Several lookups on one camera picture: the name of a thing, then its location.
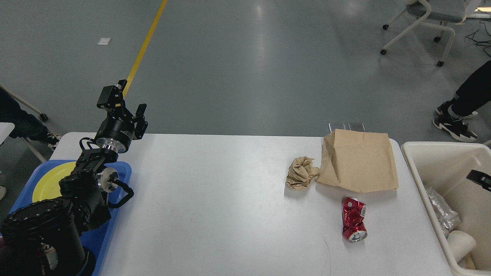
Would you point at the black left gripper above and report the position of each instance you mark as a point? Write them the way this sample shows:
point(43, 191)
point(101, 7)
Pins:
point(120, 127)

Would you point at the crumpled clear plastic wrap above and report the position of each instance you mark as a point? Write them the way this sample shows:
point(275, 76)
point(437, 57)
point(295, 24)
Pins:
point(447, 218)

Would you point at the person in dark trousers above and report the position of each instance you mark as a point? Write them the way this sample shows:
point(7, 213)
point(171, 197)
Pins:
point(472, 94)

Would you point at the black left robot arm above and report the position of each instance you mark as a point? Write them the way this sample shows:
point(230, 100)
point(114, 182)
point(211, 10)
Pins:
point(44, 237)

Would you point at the grey office chair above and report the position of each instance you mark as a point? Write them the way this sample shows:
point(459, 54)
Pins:
point(435, 14)

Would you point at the yellow plastic plate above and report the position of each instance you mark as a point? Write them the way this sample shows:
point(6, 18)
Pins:
point(48, 176)

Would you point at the white paper cup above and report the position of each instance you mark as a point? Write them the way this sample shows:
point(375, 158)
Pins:
point(460, 244)

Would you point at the brown paper ball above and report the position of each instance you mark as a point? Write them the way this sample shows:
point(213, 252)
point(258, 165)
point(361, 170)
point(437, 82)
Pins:
point(301, 173)

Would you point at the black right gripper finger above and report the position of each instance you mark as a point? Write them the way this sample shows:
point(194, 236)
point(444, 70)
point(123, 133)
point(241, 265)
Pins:
point(480, 178)

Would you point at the beige plastic bin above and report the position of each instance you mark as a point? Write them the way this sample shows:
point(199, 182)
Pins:
point(445, 167)

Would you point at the crushed red soda can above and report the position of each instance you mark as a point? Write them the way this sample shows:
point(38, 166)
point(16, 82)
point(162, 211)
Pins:
point(353, 214)

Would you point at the person leg dark trousers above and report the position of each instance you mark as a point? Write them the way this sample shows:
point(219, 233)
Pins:
point(26, 125)

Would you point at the brown paper bag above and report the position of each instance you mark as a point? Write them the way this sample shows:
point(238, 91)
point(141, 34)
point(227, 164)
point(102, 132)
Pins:
point(358, 161)

